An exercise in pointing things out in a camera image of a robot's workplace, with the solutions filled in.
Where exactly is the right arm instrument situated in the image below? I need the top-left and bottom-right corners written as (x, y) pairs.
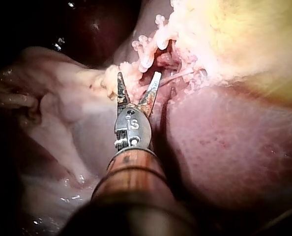
top-left (114, 102), bottom-right (152, 151)

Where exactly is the right arm instrument jaw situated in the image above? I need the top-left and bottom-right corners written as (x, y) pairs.
top-left (138, 71), bottom-right (163, 118)
top-left (116, 71), bottom-right (132, 106)

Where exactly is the thin tube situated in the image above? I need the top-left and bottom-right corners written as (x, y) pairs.
top-left (160, 69), bottom-right (195, 87)

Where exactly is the white clip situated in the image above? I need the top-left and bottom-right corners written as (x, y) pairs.
top-left (154, 14), bottom-right (171, 50)
top-left (131, 34), bottom-right (154, 73)

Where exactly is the pale fatty tissue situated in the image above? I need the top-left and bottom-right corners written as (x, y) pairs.
top-left (0, 46), bottom-right (143, 190)

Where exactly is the dark red liver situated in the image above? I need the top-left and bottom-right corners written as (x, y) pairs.
top-left (0, 0), bottom-right (292, 236)

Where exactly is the gallbladder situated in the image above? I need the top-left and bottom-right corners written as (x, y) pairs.
top-left (152, 0), bottom-right (292, 105)

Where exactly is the thin steel wire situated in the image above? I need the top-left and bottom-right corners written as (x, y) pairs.
top-left (256, 203), bottom-right (292, 231)

